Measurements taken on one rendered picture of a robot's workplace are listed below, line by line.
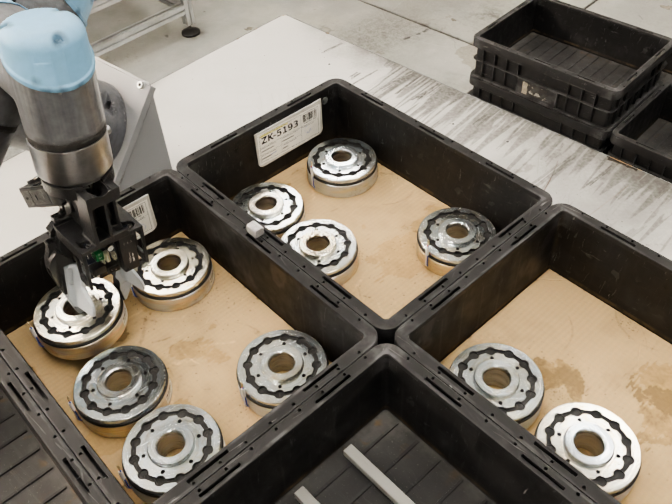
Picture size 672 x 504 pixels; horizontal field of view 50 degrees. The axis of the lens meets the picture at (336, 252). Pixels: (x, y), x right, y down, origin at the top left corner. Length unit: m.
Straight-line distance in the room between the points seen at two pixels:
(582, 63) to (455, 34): 1.17
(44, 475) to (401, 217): 0.55
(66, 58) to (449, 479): 0.54
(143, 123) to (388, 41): 2.02
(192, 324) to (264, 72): 0.80
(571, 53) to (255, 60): 0.89
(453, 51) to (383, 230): 2.09
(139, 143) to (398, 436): 0.65
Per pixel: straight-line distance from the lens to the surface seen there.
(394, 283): 0.93
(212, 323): 0.91
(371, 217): 1.02
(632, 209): 1.29
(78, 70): 0.69
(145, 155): 1.22
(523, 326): 0.90
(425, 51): 3.03
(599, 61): 2.08
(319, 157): 1.08
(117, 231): 0.80
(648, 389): 0.89
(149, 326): 0.93
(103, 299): 0.90
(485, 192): 0.98
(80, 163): 0.73
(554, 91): 1.85
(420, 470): 0.78
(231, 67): 1.62
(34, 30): 0.69
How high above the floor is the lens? 1.52
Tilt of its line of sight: 46 degrees down
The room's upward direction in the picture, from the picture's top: 3 degrees counter-clockwise
